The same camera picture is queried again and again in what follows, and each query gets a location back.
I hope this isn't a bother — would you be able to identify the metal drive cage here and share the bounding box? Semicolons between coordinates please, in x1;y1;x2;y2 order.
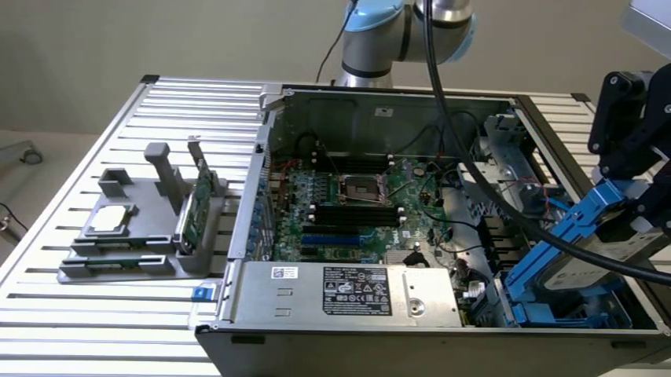
457;112;558;221

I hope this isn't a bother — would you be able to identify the green RAM stick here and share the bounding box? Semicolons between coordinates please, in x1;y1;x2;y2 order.
86;239;174;251
86;260;165;271

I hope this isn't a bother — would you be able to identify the grey parts rack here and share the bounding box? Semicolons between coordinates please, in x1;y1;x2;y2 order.
57;142;230;285

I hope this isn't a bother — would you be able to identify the green motherboard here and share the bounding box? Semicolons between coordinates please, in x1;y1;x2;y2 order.
265;155;458;266

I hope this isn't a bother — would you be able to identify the black cable loop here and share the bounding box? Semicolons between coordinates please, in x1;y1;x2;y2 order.
0;201;31;233

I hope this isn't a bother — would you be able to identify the blue expansion slot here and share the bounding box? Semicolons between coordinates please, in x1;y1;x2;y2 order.
301;233;365;246

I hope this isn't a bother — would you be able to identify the metal CPU socket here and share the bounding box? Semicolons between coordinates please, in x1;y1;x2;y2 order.
337;171;394;204

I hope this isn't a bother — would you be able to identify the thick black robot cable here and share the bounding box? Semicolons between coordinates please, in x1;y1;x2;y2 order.
423;0;671;287

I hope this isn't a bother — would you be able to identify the black RAM slot bank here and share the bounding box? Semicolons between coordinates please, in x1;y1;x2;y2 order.
313;154;395;174
309;202;410;228

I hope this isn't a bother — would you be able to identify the blue-railed disk bay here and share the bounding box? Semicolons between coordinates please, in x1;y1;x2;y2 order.
493;270;634;329

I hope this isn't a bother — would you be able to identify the hard disk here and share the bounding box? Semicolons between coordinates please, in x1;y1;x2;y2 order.
506;177;671;315

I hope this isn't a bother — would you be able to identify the silver power supply unit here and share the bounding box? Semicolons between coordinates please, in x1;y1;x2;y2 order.
230;262;466;328

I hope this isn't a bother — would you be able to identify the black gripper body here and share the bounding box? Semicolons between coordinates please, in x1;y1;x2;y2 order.
586;62;671;233

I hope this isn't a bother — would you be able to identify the thin black cable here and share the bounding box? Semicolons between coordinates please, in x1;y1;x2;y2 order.
317;0;363;84

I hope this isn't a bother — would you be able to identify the silver chipset heatsink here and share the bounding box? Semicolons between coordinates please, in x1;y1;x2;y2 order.
385;251;429;269

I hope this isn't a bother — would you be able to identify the grey caster wheel frame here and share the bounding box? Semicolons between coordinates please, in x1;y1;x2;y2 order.
0;140;45;164

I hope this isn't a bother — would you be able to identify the silver CPU chip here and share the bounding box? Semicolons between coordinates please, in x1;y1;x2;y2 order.
91;204;130;233

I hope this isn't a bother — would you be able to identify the green graphics card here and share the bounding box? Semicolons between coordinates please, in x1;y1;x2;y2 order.
174;135;223;247

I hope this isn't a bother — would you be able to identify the open black PC case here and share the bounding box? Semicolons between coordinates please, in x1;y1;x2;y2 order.
194;83;671;377

